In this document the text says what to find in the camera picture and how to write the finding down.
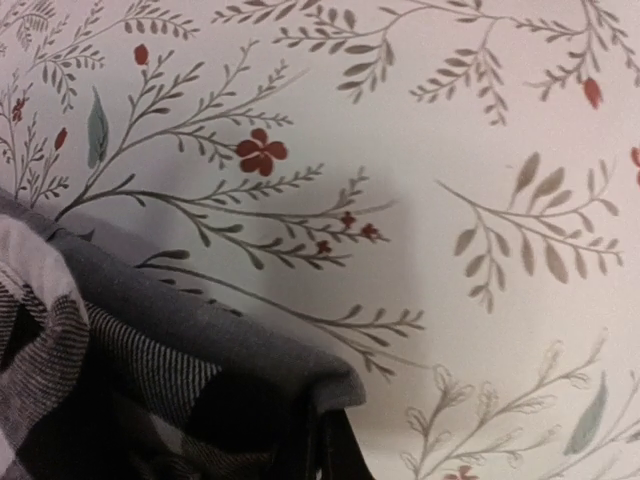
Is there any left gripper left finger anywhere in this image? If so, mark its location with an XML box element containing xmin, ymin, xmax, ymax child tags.
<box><xmin>294</xmin><ymin>399</ymin><xmax>324</xmax><ymax>480</ymax></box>

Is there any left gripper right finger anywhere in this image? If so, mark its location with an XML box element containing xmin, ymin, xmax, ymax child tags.
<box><xmin>324</xmin><ymin>410</ymin><xmax>375</xmax><ymax>480</ymax></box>

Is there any grey shirt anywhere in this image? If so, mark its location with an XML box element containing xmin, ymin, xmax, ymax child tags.
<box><xmin>1</xmin><ymin>192</ymin><xmax>366</xmax><ymax>412</ymax></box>

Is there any black white plaid shirt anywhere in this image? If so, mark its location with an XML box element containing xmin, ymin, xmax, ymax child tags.
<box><xmin>1</xmin><ymin>216</ymin><xmax>303</xmax><ymax>479</ymax></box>

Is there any floral tablecloth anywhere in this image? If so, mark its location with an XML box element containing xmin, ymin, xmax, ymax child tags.
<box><xmin>1</xmin><ymin>1</ymin><xmax>639</xmax><ymax>479</ymax></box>

